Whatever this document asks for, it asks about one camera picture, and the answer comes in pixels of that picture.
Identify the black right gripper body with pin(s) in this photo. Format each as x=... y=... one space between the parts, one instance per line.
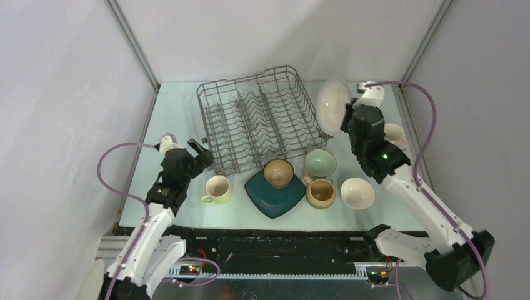
x=355 y=147

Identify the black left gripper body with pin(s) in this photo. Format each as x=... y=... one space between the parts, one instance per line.
x=194 y=169

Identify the white ruffled plate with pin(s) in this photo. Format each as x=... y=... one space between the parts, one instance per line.
x=331 y=105

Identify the brown speckled bowl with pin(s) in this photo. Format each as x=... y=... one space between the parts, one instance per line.
x=278 y=172

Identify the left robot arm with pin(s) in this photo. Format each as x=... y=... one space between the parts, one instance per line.
x=149 y=253

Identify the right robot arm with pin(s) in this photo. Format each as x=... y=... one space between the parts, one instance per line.
x=453 y=252

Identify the pink mug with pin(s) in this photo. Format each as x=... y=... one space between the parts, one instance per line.
x=395 y=135

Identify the yellow-green mug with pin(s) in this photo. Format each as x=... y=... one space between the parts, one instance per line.
x=218 y=191

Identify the green ceramic bowl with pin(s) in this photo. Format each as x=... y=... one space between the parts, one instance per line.
x=320 y=163

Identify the white ceramic bowl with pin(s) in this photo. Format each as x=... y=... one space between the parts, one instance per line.
x=357 y=193

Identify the tan ceramic mug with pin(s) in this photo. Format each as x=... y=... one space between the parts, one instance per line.
x=320 y=193

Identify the teal square plate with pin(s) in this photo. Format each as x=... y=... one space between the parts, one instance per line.
x=274 y=202

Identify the left circuit board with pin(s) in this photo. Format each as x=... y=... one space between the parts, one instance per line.
x=190 y=270

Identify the circuit board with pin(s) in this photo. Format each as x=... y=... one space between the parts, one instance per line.
x=379 y=277
x=190 y=270

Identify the right circuit board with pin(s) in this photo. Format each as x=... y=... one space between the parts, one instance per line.
x=379 y=277

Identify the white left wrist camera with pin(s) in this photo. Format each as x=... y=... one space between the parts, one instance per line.
x=166 y=143

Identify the grey wire dish rack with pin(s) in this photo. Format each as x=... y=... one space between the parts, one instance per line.
x=252 y=119

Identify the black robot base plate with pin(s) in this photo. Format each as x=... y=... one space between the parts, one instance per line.
x=269 y=250

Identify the grey slotted cable duct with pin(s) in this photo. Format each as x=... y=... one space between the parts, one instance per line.
x=357 y=273

